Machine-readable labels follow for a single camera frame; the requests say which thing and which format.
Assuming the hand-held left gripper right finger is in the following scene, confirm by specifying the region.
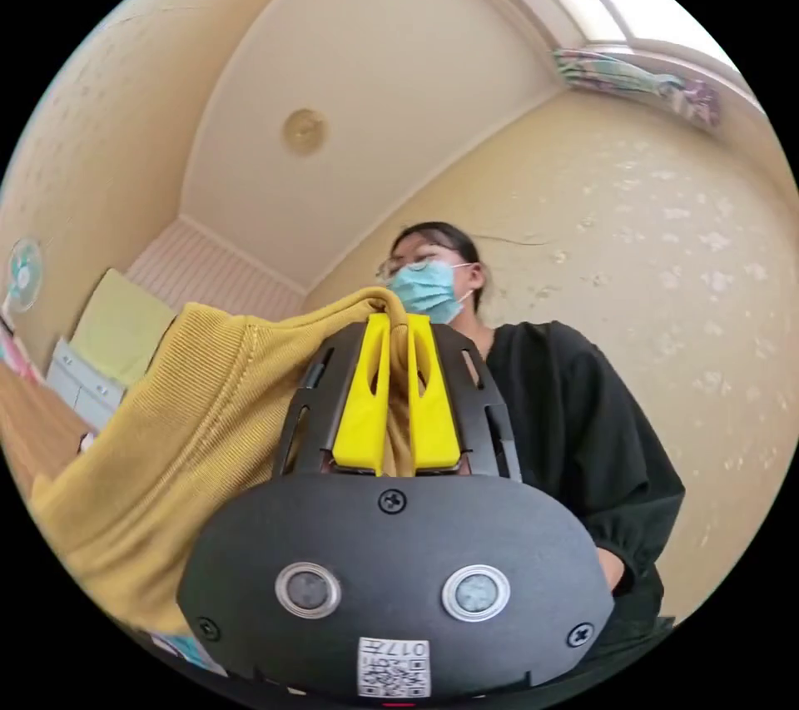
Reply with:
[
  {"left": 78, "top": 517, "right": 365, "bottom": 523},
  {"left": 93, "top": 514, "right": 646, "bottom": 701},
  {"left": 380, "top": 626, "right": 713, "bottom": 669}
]
[{"left": 407, "top": 314, "right": 463, "bottom": 475}]

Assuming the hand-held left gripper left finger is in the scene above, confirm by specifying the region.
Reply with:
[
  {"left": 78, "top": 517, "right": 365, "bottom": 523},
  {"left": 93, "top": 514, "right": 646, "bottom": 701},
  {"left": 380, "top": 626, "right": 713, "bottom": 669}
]
[{"left": 331, "top": 314, "right": 391, "bottom": 476}]

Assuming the mustard brown long sleeve shirt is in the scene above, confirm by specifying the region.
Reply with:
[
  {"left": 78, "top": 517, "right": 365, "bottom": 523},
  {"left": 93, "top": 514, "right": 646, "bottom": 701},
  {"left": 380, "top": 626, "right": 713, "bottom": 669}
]
[{"left": 29, "top": 285, "right": 418, "bottom": 641}]

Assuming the person's left forearm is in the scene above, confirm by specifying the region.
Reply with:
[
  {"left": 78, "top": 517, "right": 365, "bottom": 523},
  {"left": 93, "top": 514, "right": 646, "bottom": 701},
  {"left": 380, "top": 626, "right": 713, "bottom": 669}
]
[{"left": 597, "top": 544, "right": 628, "bottom": 597}]

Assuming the person's body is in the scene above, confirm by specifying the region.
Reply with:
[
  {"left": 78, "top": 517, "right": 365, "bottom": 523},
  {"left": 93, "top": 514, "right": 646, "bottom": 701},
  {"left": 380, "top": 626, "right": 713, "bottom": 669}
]
[{"left": 376, "top": 221, "right": 687, "bottom": 683}]

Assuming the white cupboard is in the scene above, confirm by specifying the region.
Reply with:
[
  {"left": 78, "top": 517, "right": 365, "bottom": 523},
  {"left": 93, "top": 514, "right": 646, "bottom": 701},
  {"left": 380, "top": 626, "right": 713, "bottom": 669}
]
[{"left": 46, "top": 267, "right": 181, "bottom": 431}]

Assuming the round ceiling lamp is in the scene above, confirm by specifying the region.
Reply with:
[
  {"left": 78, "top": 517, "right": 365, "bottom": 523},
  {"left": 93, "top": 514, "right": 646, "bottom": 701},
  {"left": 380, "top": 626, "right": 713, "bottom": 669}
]
[{"left": 281, "top": 107, "right": 329, "bottom": 156}]

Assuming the patterned curtain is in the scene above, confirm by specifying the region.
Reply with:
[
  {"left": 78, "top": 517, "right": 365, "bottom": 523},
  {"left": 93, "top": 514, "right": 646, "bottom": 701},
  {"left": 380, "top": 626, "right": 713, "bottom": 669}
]
[{"left": 551, "top": 47, "right": 723, "bottom": 129}]

